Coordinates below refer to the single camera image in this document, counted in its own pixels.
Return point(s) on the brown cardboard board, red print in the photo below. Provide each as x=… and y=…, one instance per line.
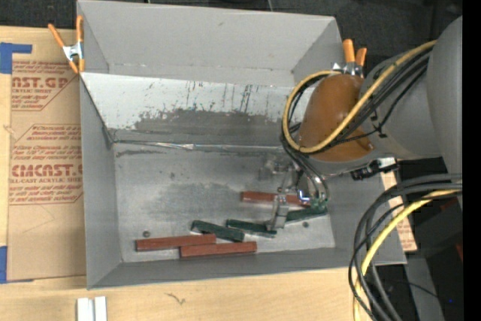
x=45, y=221

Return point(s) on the grey metal bin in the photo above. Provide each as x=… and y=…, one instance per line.
x=195, y=176

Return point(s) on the dark green flat block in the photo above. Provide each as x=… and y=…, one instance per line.
x=219, y=231
x=305, y=213
x=248, y=226

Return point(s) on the black cylinder on white bracket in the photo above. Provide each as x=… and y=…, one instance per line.
x=367, y=170

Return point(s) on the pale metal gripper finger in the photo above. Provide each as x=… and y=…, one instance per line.
x=279, y=213
x=273, y=170

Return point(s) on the red-brown flat block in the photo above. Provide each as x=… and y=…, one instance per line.
x=169, y=242
x=259, y=196
x=221, y=249

